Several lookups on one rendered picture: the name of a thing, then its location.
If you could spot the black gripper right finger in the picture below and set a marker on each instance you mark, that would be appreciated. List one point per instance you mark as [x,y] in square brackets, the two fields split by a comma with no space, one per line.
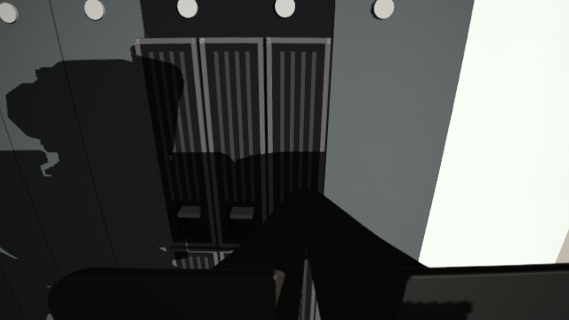
[359,276]

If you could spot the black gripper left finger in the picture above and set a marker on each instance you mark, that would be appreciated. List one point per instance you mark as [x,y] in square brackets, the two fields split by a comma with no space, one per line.
[260,280]

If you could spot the black open rack frame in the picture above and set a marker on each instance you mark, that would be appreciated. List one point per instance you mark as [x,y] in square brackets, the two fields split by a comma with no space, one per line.
[78,185]

